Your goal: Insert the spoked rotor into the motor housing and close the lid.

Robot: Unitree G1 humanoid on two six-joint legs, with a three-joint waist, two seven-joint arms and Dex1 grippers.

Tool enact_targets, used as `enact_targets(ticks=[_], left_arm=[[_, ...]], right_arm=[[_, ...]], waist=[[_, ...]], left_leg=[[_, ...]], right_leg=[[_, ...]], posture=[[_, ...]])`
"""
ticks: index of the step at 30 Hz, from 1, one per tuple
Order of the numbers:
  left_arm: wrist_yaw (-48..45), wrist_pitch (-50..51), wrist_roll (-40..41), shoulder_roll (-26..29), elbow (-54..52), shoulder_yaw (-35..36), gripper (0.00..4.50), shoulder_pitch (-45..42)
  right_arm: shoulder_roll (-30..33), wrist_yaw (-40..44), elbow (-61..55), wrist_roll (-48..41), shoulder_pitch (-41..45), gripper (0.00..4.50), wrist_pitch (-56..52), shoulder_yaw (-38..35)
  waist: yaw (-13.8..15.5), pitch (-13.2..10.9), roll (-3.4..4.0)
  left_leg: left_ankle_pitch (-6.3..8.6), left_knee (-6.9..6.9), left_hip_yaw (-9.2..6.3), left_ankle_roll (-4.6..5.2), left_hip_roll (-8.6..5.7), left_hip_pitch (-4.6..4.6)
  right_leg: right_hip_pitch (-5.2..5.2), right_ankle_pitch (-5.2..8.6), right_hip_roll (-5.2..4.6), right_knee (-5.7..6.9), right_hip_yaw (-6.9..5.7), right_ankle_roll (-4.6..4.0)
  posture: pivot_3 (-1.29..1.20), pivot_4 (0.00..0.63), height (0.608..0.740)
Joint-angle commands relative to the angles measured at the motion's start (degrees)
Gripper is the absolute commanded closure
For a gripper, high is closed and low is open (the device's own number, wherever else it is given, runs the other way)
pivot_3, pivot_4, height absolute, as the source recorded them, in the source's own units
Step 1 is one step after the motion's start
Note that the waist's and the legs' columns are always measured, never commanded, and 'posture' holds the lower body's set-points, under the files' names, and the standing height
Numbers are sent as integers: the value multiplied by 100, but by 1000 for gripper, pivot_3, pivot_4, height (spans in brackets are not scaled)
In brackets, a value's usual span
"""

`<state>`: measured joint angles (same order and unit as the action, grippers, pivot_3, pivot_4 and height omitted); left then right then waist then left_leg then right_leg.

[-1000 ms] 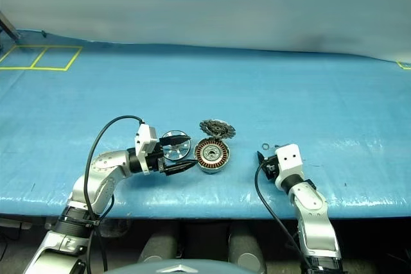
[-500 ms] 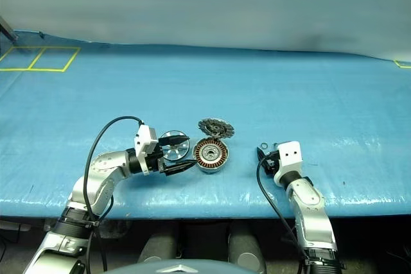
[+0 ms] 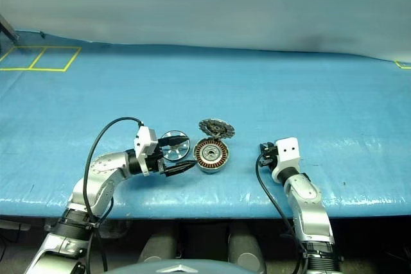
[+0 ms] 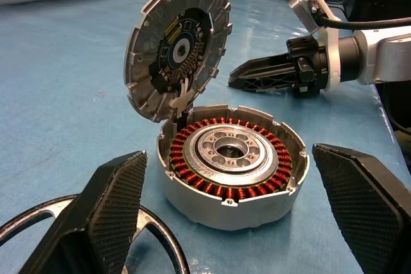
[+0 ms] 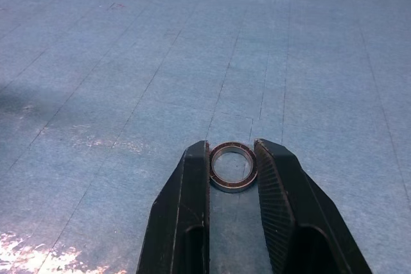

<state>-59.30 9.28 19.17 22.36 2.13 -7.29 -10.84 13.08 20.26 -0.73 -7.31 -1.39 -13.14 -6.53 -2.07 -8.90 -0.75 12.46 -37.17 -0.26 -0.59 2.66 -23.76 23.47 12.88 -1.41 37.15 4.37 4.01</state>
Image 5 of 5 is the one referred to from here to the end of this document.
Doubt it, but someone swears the silver bearing ring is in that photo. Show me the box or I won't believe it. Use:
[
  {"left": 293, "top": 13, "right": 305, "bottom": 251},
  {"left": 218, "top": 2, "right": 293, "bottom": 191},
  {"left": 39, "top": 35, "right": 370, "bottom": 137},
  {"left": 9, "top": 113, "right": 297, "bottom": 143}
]
[{"left": 208, "top": 141, "right": 258, "bottom": 194}]

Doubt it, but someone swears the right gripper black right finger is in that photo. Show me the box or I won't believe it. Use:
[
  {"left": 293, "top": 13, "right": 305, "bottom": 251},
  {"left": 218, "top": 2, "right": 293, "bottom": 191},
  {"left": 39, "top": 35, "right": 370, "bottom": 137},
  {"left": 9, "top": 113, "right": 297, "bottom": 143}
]
[{"left": 253, "top": 138, "right": 373, "bottom": 274}]

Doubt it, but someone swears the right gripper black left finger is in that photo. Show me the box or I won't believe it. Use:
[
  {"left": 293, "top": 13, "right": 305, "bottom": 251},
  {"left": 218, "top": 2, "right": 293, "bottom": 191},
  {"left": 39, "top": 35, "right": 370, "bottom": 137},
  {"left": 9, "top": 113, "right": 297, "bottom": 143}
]
[{"left": 136, "top": 140, "right": 211, "bottom": 274}]

